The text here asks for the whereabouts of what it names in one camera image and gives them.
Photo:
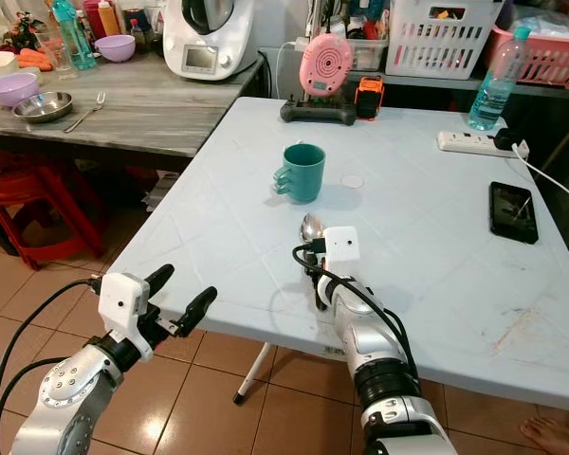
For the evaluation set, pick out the black game controller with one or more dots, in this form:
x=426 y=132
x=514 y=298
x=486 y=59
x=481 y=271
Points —
x=315 y=113

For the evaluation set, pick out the white kitchen food processor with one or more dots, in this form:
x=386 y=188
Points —
x=209 y=43

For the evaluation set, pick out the white table leg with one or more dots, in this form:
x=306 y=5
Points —
x=254 y=373

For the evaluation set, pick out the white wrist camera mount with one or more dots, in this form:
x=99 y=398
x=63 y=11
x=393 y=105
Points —
x=341 y=248
x=123 y=303

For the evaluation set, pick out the small flower plant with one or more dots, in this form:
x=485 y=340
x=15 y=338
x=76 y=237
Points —
x=24 y=31

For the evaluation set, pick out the clear blue-capped water bottle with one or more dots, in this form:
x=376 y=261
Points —
x=498 y=90

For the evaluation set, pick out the person's bare foot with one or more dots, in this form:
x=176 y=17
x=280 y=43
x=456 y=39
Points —
x=555 y=436

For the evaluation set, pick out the large purple plastic bowl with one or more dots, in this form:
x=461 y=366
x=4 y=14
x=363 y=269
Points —
x=11 y=90

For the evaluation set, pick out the white plastic basket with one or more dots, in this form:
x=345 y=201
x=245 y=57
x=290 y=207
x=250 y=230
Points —
x=441 y=43

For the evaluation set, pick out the metal fork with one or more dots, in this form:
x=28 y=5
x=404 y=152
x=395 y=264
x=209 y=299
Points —
x=87 y=111

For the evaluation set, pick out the black smartphone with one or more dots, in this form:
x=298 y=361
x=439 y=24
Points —
x=513 y=212

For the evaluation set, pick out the pink round device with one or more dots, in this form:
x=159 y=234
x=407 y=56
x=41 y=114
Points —
x=325 y=64

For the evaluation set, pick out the teal plastic bottle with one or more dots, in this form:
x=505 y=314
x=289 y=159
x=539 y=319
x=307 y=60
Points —
x=74 y=36

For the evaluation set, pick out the teal ceramic mug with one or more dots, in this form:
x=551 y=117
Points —
x=303 y=175

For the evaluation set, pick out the stainless steel bowl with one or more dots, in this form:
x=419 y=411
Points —
x=43 y=107

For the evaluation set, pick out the orange carrots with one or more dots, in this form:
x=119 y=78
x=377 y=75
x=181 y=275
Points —
x=34 y=60

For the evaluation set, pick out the metal spoon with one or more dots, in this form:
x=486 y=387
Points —
x=312 y=227

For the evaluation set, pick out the red plastic stool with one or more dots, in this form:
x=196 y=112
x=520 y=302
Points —
x=38 y=204

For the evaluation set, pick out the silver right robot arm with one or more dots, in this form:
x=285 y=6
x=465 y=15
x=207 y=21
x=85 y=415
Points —
x=365 y=327

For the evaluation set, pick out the white power strip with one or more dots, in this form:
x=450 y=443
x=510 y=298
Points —
x=465 y=142

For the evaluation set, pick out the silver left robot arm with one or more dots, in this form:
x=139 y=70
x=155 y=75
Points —
x=62 y=398

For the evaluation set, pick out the black power plug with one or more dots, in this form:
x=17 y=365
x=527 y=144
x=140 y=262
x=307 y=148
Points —
x=506 y=139

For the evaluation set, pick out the grey wooden side table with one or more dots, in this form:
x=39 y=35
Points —
x=161 y=118

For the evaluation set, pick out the orange and black device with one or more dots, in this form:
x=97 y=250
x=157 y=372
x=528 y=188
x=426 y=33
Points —
x=370 y=99

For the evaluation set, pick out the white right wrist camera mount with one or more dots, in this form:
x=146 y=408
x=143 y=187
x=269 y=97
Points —
x=341 y=248

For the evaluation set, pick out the clear drinking glass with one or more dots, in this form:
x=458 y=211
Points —
x=53 y=49

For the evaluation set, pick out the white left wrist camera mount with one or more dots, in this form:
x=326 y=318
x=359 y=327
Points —
x=123 y=303

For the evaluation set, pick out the pink plastic basket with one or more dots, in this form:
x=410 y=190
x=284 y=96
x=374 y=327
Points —
x=555 y=62

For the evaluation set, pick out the small purple plastic bowl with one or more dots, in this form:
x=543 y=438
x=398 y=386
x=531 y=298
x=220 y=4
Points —
x=116 y=49

